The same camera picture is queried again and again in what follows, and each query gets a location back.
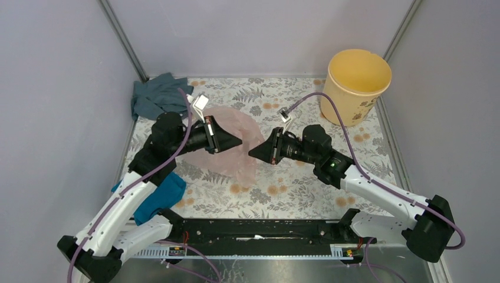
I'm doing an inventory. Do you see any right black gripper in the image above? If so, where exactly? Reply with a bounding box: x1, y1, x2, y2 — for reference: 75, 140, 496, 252
248, 127, 318, 165

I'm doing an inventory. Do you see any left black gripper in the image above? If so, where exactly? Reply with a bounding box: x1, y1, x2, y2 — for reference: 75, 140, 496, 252
170, 114, 243, 157

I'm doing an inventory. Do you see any pink plastic trash bag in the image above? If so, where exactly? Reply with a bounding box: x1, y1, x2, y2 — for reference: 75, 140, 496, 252
183, 107, 264, 187

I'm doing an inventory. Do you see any yellow plastic trash bin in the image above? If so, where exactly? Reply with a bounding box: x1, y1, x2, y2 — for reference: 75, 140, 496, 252
323, 49, 392, 127

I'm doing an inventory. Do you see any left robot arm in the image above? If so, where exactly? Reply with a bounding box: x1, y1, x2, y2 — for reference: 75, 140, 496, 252
57, 112, 242, 282

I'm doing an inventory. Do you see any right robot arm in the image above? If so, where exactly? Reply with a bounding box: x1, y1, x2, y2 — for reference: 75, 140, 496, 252
248, 124, 455, 263

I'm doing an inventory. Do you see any floral patterned table mat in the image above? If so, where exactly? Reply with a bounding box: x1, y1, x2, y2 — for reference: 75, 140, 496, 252
117, 77, 395, 221

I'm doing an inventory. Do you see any bright blue cloth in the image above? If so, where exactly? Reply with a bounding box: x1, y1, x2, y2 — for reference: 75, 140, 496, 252
133, 173, 186, 226

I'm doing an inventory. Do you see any grey-blue cloth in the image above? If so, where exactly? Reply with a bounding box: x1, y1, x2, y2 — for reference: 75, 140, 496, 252
131, 73, 194, 121

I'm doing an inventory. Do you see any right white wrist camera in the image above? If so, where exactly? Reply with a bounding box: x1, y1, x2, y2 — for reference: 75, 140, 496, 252
277, 107, 294, 132

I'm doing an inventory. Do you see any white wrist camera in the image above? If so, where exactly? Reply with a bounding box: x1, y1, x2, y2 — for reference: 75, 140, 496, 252
186, 94, 209, 123
277, 107, 294, 132

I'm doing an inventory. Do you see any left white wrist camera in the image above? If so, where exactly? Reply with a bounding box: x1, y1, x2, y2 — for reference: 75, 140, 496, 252
186, 94, 209, 123

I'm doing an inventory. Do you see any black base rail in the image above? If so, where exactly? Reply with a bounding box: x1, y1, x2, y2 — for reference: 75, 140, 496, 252
167, 218, 368, 256

